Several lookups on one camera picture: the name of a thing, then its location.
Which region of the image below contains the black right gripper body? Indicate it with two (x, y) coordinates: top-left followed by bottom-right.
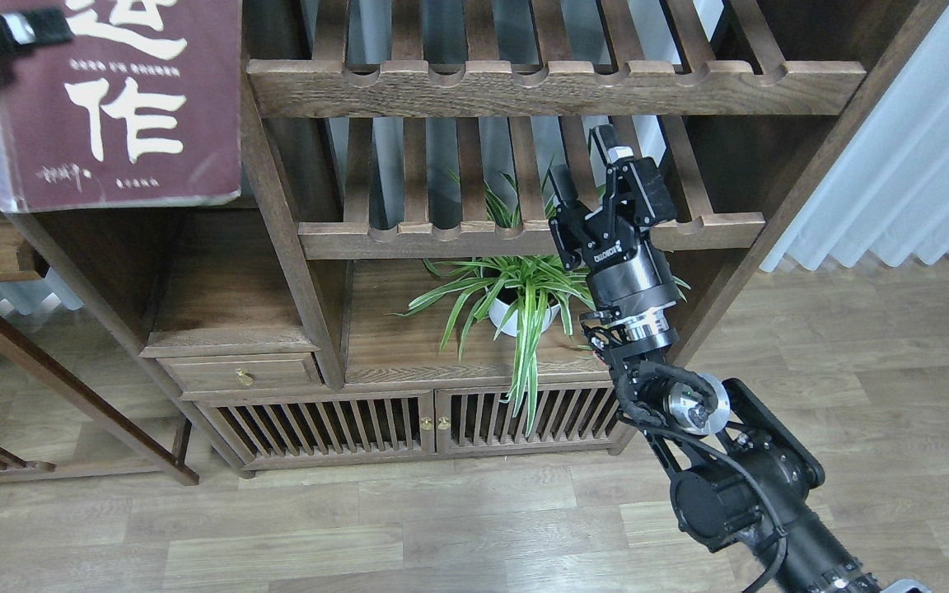
(549, 198), (680, 347)

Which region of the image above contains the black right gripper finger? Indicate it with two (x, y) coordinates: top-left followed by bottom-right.
(549, 165), (582, 226)
(590, 125), (677, 231)

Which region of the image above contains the dark red thick book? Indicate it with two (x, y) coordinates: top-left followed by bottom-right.
(0, 1), (242, 213)

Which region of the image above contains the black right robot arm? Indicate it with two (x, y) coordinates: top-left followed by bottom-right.
(549, 118), (881, 592)

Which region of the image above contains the green spider plant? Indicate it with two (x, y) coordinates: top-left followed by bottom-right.
(396, 156), (690, 437)

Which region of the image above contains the white plant pot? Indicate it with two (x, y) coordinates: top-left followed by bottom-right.
(489, 292), (561, 337)

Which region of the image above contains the dark wooden bookshelf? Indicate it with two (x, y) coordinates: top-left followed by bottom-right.
(11, 1), (947, 477)

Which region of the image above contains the white pleated curtain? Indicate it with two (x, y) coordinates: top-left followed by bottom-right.
(760, 7), (949, 273)

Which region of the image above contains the brass drawer knob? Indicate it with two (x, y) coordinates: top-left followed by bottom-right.
(235, 369), (255, 387)

